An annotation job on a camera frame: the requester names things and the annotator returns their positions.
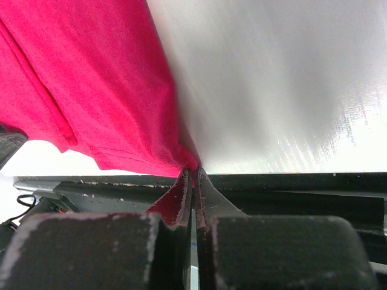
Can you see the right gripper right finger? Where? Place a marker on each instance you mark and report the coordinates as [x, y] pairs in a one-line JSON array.
[[238, 251]]

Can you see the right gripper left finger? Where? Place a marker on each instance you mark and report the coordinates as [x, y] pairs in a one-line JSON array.
[[147, 250]]

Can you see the pink t shirt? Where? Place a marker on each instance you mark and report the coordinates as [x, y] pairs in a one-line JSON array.
[[91, 76]]

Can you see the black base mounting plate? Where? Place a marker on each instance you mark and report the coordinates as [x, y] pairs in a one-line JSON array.
[[360, 198]]

